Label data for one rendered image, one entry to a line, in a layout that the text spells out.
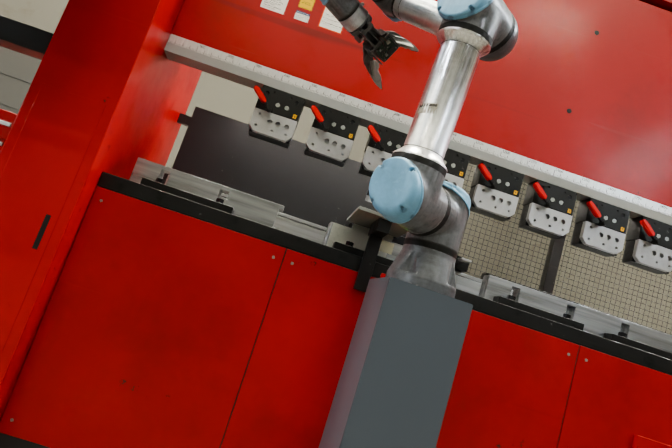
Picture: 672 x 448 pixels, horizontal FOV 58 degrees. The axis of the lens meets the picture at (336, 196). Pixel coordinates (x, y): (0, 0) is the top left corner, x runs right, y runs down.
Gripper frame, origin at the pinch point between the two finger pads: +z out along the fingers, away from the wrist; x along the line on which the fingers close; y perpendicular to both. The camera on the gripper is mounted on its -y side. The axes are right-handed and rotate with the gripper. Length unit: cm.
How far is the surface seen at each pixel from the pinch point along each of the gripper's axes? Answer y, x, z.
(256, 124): -30, -43, -8
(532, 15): -33, 53, 42
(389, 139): -17.4, -15.6, 25.5
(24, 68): -855, -313, -7
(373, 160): -14.1, -24.4, 24.7
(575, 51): -22, 55, 59
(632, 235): 17, 21, 104
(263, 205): -14, -60, 7
